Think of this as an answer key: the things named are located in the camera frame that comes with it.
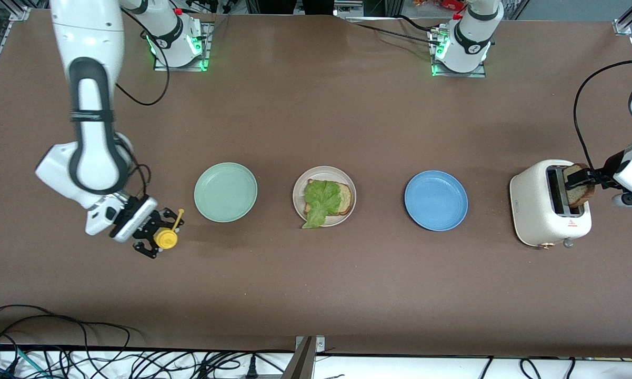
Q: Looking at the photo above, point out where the brown bread slice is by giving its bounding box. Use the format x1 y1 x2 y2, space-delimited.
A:
304 179 354 217
562 163 596 210

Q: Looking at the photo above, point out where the yellow mustard squeeze bottle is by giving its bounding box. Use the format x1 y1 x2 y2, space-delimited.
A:
154 209 185 250

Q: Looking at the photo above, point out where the green lettuce leaf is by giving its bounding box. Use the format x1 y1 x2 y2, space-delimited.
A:
302 179 343 230

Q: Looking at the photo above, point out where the pale green plate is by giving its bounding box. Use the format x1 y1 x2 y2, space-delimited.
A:
194 162 258 223

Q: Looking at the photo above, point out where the beige plate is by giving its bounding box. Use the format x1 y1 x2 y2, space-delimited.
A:
293 166 357 227

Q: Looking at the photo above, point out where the blue plate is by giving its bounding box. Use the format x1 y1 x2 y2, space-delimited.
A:
404 169 469 232

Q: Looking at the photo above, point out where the white toaster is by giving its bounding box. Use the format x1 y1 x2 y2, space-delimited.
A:
509 159 593 250

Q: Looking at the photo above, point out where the red orange packet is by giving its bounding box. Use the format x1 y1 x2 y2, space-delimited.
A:
413 0 466 12

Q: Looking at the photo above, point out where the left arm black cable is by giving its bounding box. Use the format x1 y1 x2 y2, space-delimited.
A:
574 59 632 172

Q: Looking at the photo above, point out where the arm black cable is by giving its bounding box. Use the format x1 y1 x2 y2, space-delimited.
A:
574 59 632 172
115 8 170 198

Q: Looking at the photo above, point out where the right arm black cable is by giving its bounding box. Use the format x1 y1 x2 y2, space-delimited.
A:
115 8 170 198

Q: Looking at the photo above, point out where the long black looping cable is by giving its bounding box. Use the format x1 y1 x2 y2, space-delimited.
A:
0 304 137 369

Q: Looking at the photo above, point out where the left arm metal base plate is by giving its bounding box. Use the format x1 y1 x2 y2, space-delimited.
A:
429 26 487 78

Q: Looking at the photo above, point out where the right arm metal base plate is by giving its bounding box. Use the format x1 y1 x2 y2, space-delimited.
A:
154 21 212 72

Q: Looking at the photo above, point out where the grey metal table bracket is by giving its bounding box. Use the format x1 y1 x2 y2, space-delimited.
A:
282 336 327 379

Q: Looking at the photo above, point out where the thin black base cable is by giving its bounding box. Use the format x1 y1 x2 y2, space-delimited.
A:
356 23 443 46
397 15 442 32

